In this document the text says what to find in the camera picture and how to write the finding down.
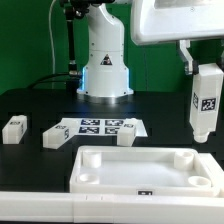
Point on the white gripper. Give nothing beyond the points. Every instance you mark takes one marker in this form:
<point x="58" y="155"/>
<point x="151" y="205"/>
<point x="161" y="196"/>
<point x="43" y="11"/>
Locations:
<point x="155" y="21"/>

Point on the white desk top tray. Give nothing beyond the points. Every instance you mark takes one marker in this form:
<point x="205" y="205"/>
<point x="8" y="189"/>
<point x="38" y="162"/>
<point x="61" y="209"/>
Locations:
<point x="142" y="171"/>

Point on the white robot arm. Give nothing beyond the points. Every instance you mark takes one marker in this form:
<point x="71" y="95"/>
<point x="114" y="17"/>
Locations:
<point x="105" y="76"/>

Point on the white right fence bar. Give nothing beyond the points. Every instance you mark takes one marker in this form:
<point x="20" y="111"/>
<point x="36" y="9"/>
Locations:
<point x="210" y="169"/>

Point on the white fence bar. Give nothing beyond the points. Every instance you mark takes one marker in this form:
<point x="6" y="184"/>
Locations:
<point x="121" y="209"/>
<point x="210" y="169"/>

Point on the white marker sheet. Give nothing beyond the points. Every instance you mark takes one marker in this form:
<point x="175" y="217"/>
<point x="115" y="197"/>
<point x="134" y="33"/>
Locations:
<point x="95" y="126"/>

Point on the white front fence bar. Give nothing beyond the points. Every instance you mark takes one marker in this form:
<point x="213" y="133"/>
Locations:
<point x="121" y="209"/>

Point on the black camera pole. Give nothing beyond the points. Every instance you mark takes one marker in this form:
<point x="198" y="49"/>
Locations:
<point x="73" y="9"/>

